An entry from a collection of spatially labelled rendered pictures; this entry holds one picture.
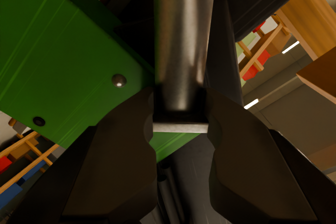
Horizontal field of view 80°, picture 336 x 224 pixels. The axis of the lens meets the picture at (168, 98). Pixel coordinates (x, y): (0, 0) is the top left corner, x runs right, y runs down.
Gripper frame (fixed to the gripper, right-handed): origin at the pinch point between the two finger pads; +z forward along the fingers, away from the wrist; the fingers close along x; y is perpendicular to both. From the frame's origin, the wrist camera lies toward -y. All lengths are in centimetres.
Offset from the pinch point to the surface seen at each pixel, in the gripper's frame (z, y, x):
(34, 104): 2.5, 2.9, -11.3
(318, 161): 151, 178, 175
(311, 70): 43, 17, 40
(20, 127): 14.6, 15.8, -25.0
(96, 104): 2.5, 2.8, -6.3
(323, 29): 67, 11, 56
